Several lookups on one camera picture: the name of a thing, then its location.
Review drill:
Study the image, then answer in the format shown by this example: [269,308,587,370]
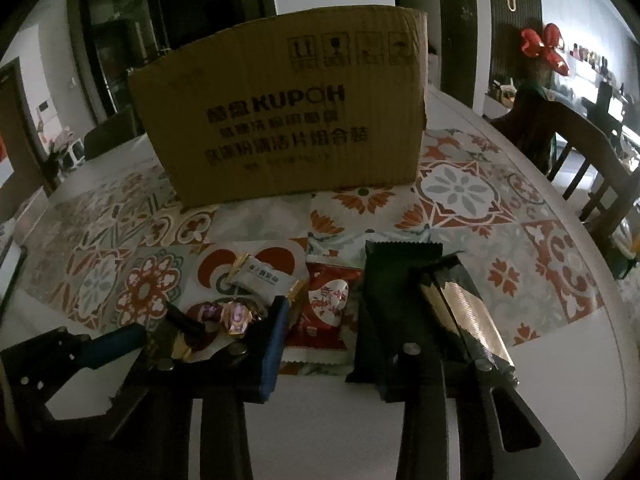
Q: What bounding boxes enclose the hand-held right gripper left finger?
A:
[65,297,292,480]

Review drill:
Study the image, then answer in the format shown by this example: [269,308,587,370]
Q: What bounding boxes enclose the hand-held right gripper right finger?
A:
[377,266,582,480]

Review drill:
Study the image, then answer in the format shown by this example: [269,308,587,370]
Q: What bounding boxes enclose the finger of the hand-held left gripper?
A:
[0,323,147,377]
[165,304,208,337]

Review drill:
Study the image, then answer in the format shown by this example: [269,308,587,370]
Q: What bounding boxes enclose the purple candy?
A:
[189,300,222,325]

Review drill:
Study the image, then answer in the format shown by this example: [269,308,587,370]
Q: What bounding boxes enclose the pink foil candy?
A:
[222,300,257,337]

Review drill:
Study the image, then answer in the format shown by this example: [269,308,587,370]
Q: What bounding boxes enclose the red white snack packet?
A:
[282,259,363,377]

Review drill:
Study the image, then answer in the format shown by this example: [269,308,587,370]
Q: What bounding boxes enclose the white candy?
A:
[229,254,303,302]

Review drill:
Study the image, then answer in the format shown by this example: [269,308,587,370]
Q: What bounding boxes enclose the plain black snack packet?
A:
[345,239,445,402]

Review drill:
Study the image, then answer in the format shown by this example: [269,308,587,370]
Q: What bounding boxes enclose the black gold striped snack packet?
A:
[420,254,517,376]

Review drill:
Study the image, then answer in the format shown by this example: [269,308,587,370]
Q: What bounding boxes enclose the brown cardboard box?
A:
[127,5,430,209]

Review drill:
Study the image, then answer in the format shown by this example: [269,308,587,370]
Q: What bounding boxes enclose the white small shelf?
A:
[56,142,87,169]

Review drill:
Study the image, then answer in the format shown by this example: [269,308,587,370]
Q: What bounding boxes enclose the dark green chair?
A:
[82,109,152,162]

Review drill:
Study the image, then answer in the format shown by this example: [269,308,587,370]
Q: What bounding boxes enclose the plush toy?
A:
[49,131,77,154]

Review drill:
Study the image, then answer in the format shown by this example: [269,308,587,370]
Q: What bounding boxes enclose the brown entrance door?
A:
[0,56,52,197]

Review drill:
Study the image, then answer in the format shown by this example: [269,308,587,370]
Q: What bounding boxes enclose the dark sliding glass door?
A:
[67,0,277,126]

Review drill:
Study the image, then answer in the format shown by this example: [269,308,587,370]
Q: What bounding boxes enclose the dark cloth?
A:
[509,84,559,162]

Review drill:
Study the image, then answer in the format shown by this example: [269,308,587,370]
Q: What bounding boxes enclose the dark wooden chair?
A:
[491,91,640,242]

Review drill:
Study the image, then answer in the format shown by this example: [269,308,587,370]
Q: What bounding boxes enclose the dark interior door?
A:
[434,0,492,109]

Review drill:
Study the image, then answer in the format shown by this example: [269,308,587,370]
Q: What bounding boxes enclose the red foil balloons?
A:
[519,22,572,77]

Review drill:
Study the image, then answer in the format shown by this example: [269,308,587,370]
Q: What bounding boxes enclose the dark slatted wall panel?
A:
[486,0,544,92]

